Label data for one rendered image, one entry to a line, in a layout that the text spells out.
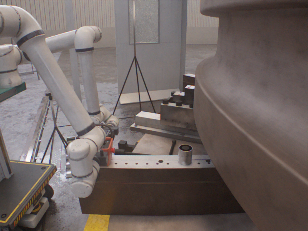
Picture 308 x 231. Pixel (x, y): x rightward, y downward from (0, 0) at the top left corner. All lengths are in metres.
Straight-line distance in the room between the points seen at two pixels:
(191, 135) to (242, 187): 1.58
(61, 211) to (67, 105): 1.33
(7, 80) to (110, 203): 1.08
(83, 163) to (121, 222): 0.73
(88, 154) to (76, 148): 0.05
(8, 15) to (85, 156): 0.56
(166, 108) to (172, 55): 2.38
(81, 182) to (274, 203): 0.66
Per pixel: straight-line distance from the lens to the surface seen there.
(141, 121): 2.52
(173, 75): 4.60
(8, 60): 1.76
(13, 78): 1.78
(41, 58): 0.96
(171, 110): 2.24
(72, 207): 2.14
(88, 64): 1.50
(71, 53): 4.19
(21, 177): 2.09
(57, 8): 14.51
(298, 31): 0.80
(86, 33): 1.49
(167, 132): 2.40
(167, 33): 4.43
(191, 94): 2.26
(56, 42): 1.71
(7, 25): 0.90
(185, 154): 1.29
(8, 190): 1.99
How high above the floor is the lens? 1.45
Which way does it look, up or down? 23 degrees down
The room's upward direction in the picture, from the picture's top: straight up
